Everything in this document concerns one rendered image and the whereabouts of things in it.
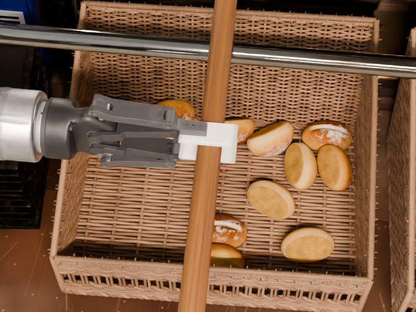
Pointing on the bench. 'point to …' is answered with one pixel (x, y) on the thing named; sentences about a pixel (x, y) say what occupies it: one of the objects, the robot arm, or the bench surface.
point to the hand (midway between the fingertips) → (208, 142)
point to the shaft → (207, 163)
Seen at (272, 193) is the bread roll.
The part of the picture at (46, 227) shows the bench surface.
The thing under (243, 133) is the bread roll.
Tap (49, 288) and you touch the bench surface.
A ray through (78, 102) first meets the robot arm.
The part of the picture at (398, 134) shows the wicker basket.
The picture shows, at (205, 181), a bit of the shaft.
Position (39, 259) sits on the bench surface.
